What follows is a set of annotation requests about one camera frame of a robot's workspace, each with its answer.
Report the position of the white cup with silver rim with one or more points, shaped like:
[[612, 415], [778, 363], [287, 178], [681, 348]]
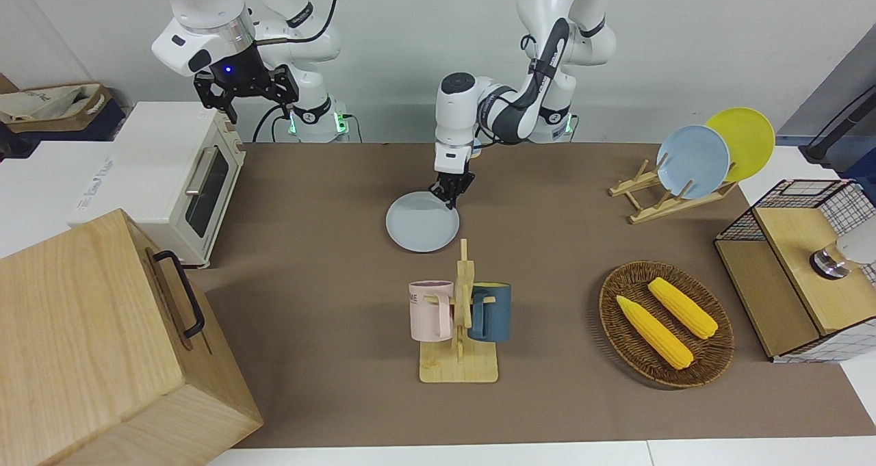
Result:
[[838, 257]]

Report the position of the white toaster oven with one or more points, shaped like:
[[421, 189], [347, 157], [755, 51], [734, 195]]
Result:
[[157, 172]]

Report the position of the brown wicker basket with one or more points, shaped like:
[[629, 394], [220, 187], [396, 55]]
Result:
[[629, 343]]

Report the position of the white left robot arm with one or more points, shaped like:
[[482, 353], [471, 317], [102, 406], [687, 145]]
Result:
[[547, 7]]

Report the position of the yellow plate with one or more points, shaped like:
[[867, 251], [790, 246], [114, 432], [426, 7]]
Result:
[[749, 137]]

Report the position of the light blue plate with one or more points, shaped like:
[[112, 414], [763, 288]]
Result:
[[691, 161]]

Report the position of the brown table mat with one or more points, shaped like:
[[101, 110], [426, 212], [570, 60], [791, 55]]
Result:
[[328, 281]]

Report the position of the gray plate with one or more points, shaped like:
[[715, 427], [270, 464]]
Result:
[[417, 226]]

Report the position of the cardboard box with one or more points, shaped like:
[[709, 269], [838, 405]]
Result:
[[96, 103]]

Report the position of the wooden mug tree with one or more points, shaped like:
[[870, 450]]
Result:
[[458, 370]]

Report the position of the dark blue mug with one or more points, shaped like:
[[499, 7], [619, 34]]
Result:
[[494, 312]]

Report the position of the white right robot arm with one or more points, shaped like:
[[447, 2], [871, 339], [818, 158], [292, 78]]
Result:
[[198, 14]]

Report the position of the wooden plate rack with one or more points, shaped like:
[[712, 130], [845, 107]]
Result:
[[660, 209]]

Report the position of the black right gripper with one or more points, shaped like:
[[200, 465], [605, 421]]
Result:
[[239, 76]]

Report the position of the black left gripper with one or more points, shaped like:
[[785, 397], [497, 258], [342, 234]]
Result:
[[455, 182]]

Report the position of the pink mug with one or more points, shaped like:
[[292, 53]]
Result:
[[428, 312]]

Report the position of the black stand pole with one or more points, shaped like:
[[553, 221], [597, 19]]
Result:
[[838, 127]]

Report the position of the yellow corn cob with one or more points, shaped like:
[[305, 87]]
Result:
[[684, 308], [653, 332]]

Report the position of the white paper bag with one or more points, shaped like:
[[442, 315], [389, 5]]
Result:
[[41, 103]]

